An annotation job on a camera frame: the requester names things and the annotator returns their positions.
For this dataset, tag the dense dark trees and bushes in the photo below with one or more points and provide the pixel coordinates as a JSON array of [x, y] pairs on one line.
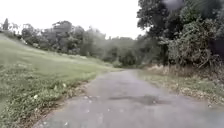
[[186, 33]]

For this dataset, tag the grey asphalt path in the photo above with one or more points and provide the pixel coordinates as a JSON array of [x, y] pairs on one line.
[[123, 106]]

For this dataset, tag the green grass slope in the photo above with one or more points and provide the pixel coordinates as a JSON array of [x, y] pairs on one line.
[[36, 73]]

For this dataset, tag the grass verge with dry weeds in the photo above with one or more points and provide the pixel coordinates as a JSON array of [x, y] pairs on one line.
[[196, 85]]

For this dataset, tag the row of trees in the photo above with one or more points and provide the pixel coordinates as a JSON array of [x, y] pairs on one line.
[[76, 43]]

